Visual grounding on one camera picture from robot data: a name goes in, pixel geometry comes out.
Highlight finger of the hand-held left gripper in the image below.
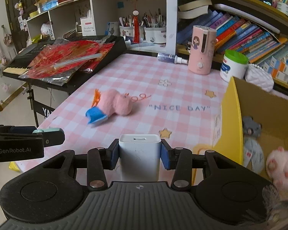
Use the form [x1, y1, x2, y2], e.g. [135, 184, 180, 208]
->
[0, 125, 39, 135]
[41, 129, 66, 147]

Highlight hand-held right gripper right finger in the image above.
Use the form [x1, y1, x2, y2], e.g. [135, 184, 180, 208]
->
[160, 139, 240, 189]

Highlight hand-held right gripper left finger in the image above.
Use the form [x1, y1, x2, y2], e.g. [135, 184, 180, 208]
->
[42, 139, 120, 190]

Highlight white charger block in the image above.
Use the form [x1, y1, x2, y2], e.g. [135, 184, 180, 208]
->
[119, 134, 161, 182]

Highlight yellow cardboard box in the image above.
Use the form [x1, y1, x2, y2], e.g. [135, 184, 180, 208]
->
[191, 76, 288, 192]

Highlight grey toy truck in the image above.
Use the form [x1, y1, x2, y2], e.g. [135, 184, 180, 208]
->
[242, 116, 262, 136]

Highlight large pink plush pig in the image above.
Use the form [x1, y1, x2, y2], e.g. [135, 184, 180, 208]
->
[265, 146, 288, 192]

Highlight black keyboard stand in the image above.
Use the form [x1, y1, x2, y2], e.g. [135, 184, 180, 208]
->
[26, 83, 54, 127]

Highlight small pink plush toy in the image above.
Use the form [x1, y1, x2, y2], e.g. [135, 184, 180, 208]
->
[99, 89, 141, 116]

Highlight pink checkered tablecloth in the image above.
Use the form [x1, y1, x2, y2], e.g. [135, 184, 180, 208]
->
[16, 53, 231, 187]

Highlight black electronic keyboard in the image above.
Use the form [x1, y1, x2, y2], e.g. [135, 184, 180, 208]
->
[2, 35, 127, 94]

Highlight red plastic packets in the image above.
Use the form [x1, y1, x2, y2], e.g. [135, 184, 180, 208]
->
[19, 38, 116, 85]

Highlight small spray bottle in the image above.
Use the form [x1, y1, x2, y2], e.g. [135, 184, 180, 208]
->
[157, 52, 189, 65]

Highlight white plastic bag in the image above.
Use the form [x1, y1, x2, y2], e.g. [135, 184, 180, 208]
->
[40, 21, 55, 40]

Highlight white jar green lid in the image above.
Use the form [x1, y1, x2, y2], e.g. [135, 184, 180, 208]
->
[219, 50, 249, 83]

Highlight pink humidifier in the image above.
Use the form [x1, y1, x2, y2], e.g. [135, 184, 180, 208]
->
[188, 25, 217, 75]

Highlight white straw box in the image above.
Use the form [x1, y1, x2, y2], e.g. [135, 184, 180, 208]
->
[80, 11, 97, 37]

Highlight white pen cup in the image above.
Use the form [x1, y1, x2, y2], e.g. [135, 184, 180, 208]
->
[144, 26, 167, 44]
[119, 25, 135, 38]

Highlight white quilted pouch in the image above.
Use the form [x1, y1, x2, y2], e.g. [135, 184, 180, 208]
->
[245, 63, 274, 93]

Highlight blue plastic packet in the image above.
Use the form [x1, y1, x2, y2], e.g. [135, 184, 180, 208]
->
[42, 0, 58, 11]

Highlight red tassel ornament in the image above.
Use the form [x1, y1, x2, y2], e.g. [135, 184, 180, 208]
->
[132, 10, 141, 43]

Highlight white shelf unit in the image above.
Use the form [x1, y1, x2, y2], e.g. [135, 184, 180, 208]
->
[25, 0, 167, 51]

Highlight row of upright books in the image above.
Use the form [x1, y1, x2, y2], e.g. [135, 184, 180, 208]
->
[178, 10, 288, 64]

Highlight row of small cartons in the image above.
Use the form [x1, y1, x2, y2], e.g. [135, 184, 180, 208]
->
[262, 45, 288, 82]

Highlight stack of lying books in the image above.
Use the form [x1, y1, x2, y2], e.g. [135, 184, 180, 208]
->
[178, 0, 213, 20]

